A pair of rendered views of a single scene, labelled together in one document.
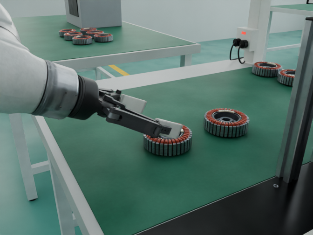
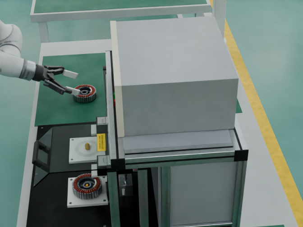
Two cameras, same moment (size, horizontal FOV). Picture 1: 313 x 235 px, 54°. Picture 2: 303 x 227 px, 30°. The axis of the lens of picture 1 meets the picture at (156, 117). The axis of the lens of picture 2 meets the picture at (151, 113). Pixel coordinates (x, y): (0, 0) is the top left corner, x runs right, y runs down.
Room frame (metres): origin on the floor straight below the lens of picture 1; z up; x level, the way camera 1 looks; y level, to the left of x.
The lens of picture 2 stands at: (-1.26, -1.23, 2.29)
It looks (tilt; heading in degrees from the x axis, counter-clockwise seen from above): 37 degrees down; 25
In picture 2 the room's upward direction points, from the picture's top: 1 degrees counter-clockwise
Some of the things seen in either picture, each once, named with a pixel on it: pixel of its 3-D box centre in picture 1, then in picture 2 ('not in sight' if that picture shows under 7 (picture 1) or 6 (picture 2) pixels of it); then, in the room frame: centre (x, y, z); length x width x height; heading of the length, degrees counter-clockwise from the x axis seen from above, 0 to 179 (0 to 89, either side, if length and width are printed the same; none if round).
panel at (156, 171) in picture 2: not in sight; (150, 137); (0.27, -0.53, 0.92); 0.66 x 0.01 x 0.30; 29
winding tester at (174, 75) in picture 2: not in sight; (169, 72); (0.29, -0.59, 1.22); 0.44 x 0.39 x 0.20; 29
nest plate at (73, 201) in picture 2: not in sight; (87, 191); (0.04, -0.36, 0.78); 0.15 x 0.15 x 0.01; 29
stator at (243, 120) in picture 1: (226, 121); not in sight; (0.70, -0.18, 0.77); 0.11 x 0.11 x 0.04
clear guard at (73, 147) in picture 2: not in sight; (83, 152); (-0.03, -0.41, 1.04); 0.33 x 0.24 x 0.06; 119
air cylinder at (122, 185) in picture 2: not in sight; (125, 183); (0.11, -0.49, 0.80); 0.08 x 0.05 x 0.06; 29
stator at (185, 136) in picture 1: (167, 137); (84, 93); (0.62, -0.03, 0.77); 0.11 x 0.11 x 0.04
